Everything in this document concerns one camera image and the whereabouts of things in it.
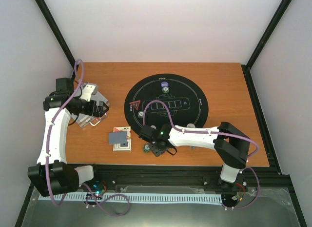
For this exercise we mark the black frame post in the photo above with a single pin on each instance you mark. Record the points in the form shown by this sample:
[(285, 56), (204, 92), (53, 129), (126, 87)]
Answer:
[(55, 30), (281, 9)]

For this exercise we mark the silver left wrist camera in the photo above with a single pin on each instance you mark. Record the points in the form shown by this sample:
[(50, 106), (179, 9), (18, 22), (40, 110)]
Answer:
[(88, 90)]

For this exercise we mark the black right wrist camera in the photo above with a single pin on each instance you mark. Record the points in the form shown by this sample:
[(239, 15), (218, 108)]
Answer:
[(146, 133)]

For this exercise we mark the green chip top seat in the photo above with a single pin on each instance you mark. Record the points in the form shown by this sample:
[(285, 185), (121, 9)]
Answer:
[(165, 90)]

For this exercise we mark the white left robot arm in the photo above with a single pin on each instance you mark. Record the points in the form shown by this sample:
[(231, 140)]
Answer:
[(52, 174)]

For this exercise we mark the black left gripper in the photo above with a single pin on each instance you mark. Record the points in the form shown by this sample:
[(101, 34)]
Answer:
[(99, 113)]

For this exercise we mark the light blue cable duct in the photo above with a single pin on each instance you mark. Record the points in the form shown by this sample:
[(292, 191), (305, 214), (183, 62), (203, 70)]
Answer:
[(150, 198)]

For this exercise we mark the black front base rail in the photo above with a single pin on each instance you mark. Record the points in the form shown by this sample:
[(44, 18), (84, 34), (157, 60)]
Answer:
[(193, 176)]

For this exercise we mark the blue backed card deck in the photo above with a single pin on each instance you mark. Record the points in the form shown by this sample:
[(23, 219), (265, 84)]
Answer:
[(119, 137)]

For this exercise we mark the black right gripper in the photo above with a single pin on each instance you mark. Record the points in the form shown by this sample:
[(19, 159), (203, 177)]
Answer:
[(157, 153)]

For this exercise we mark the purple blind button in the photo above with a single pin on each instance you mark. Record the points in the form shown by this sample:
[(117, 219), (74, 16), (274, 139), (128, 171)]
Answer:
[(164, 84)]

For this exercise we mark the black left rear frame post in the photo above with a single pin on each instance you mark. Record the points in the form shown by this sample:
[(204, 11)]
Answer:
[(55, 30)]

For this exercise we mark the black right frame rail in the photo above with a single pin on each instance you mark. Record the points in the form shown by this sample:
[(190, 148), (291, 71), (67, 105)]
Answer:
[(265, 135)]

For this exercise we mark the green poker chip stack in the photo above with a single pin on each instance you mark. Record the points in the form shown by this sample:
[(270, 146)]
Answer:
[(146, 148)]

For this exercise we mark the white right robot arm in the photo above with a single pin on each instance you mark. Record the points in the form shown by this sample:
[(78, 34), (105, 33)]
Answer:
[(230, 144)]

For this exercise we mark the metal front tray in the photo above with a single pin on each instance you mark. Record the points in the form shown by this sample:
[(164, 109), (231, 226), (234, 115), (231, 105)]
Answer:
[(273, 208)]

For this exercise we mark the green chip seat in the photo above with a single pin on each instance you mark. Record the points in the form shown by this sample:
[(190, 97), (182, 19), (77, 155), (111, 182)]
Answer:
[(165, 90), (141, 114)]

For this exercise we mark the black round poker mat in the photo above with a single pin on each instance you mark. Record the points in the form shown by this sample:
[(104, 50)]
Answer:
[(186, 102)]

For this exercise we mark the white dealer button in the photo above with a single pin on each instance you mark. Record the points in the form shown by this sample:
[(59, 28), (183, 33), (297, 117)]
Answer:
[(191, 126)]

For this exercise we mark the black right rear frame post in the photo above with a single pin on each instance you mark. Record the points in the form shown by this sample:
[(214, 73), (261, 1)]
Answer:
[(281, 9)]

